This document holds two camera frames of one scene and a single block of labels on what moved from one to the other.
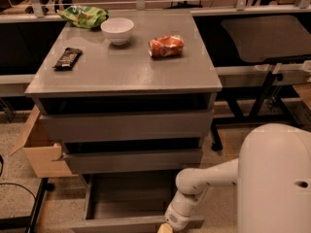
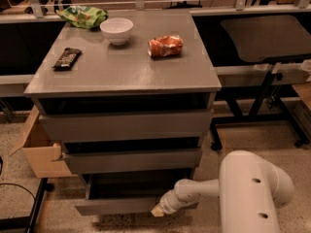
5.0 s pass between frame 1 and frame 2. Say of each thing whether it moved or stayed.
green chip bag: stayed
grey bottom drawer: moved
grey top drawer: stayed
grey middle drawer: stayed
